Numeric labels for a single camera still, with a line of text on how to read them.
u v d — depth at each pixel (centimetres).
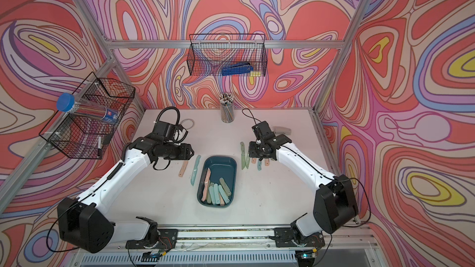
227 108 104
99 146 72
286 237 73
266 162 96
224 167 91
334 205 42
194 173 91
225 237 75
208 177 89
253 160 96
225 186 86
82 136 73
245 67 88
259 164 96
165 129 63
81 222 39
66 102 64
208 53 96
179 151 73
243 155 99
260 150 72
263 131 65
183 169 93
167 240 72
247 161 96
